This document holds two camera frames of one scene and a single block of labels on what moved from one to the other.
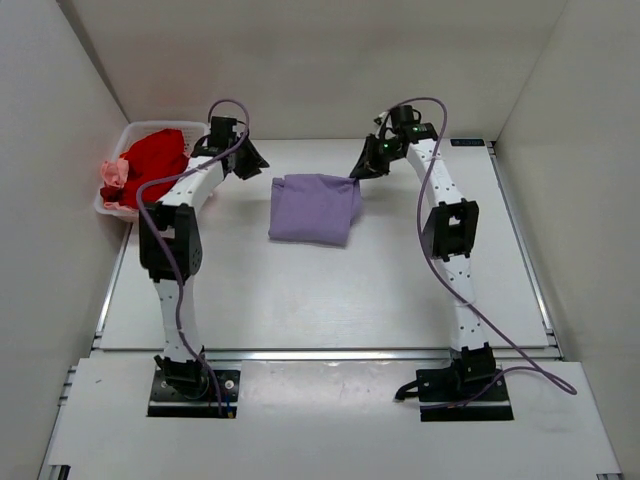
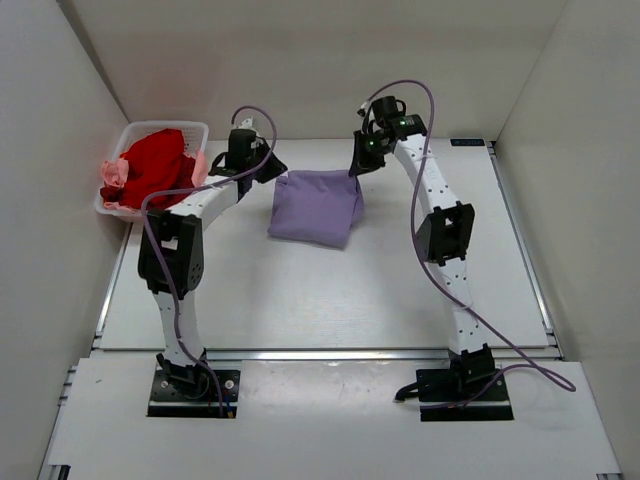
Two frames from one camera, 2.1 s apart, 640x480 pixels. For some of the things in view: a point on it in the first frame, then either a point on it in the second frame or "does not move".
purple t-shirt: (313, 208) does not move
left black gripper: (242, 156) to (267, 163)
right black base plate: (443, 396) does not move
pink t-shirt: (115, 173) does not move
